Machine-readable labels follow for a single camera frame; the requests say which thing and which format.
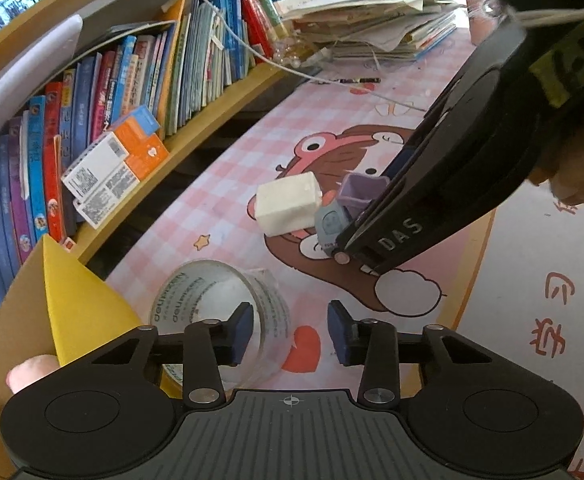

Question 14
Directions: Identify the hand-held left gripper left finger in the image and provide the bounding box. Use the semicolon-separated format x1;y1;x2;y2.
90;301;255;407

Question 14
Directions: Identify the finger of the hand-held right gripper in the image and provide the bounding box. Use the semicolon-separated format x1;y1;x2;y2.
353;110;453;231
333;170;498;277

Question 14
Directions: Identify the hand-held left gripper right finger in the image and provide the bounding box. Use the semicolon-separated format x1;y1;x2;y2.
326;300;495;407

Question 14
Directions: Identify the grey purple toy truck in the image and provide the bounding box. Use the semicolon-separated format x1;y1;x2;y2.
314;172;390;258

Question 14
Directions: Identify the clear tape roll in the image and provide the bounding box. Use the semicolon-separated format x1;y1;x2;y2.
149;260;291;391

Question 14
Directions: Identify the white foam block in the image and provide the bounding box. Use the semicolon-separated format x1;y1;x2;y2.
254;171;323;237

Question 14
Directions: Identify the yellow cardboard box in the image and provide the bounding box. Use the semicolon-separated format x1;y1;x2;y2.
0;234;145;480

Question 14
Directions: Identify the pink plush toy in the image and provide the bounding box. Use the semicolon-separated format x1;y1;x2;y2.
6;355;65;393

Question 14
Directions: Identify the pink cylindrical holder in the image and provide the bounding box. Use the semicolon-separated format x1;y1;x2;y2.
464;0;513;53

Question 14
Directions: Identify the stack of papers and booklets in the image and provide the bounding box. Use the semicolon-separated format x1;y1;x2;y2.
274;0;465;63

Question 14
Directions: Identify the pink cartoon desk mat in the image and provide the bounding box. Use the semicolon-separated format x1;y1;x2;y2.
106;25;584;480

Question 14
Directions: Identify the white orange toothpaste box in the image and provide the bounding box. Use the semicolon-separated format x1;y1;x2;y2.
62;105;161;198
74;134;169;226

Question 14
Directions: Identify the wooden bookshelf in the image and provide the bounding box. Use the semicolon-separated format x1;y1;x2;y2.
0;0;313;266

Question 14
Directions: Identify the row of colourful books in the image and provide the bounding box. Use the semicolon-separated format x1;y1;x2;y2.
0;0;253;306

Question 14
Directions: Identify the white lamp bar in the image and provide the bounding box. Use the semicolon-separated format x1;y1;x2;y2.
0;14;83;161

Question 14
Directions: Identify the pink bead string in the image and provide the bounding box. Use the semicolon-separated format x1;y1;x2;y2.
272;35;333;68

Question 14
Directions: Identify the white cable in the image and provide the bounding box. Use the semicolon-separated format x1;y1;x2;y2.
169;0;427;113

